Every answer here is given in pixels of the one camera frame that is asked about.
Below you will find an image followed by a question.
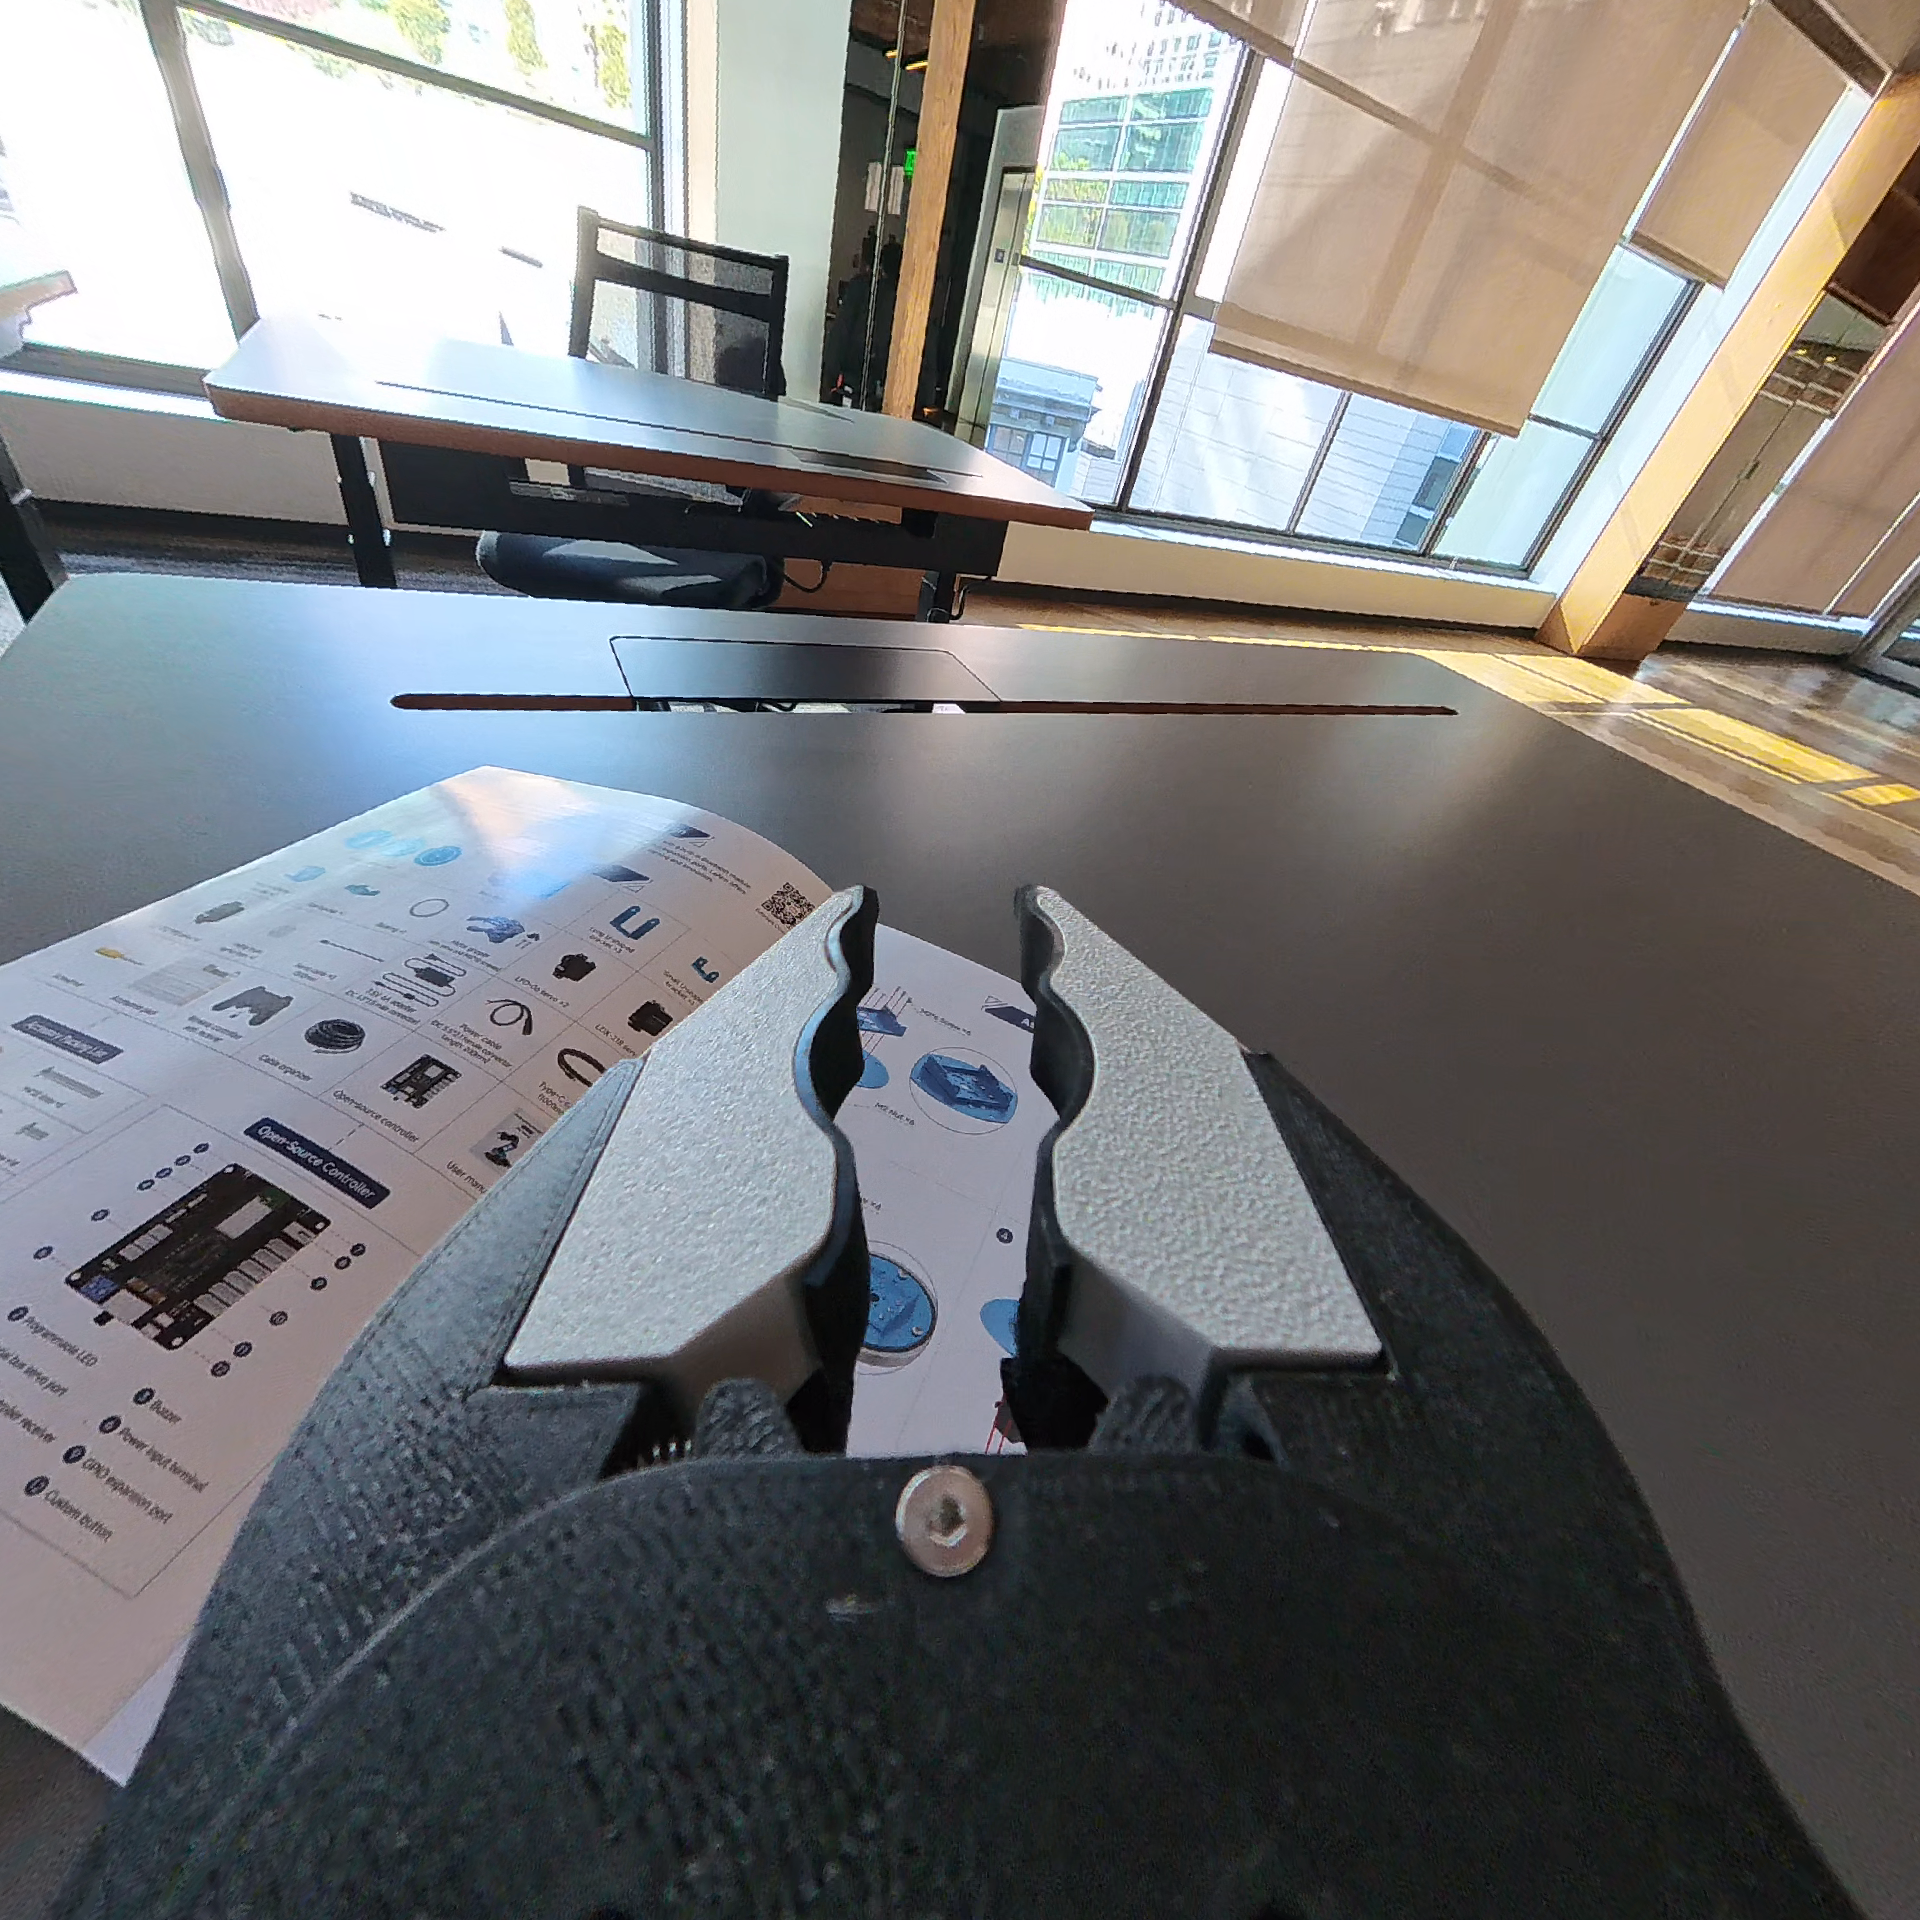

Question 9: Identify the large window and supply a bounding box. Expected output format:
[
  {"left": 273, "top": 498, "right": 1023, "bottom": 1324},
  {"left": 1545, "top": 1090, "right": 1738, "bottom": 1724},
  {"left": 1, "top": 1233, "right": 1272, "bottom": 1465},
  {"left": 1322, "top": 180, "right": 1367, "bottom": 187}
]
[
  {"left": 0, "top": 0, "right": 670, "bottom": 374},
  {"left": 983, "top": 0, "right": 1704, "bottom": 579}
]

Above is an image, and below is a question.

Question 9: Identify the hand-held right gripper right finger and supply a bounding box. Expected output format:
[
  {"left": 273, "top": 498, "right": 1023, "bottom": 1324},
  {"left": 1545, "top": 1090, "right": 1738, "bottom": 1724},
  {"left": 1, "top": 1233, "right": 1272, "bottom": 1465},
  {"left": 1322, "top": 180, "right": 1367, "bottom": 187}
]
[{"left": 993, "top": 883, "right": 1388, "bottom": 1455}]

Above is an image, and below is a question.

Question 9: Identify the printed instruction manual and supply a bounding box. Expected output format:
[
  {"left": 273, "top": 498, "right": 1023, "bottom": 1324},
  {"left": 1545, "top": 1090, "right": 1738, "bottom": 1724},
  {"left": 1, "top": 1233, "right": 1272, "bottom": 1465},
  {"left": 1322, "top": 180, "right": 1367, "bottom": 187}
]
[{"left": 0, "top": 765, "right": 1057, "bottom": 1788}]

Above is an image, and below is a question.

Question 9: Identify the black office chair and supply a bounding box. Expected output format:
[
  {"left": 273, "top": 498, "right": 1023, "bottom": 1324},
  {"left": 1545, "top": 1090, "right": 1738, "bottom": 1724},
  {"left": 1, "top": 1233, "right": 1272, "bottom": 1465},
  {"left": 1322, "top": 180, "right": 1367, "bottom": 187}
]
[{"left": 477, "top": 207, "right": 792, "bottom": 612}]

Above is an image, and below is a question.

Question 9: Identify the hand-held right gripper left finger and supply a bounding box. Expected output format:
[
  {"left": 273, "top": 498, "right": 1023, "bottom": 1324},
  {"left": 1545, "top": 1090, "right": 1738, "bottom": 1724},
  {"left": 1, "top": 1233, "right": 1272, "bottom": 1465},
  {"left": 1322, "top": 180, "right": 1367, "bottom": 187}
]
[{"left": 498, "top": 883, "right": 884, "bottom": 1455}]

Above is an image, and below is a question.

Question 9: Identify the translucent roller blind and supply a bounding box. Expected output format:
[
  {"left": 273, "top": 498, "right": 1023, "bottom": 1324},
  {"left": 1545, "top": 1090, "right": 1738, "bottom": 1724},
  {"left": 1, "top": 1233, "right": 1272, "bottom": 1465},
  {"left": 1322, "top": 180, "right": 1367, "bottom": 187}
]
[
  {"left": 1710, "top": 299, "right": 1920, "bottom": 619},
  {"left": 1628, "top": 0, "right": 1884, "bottom": 291},
  {"left": 1207, "top": 0, "right": 1757, "bottom": 441}
]

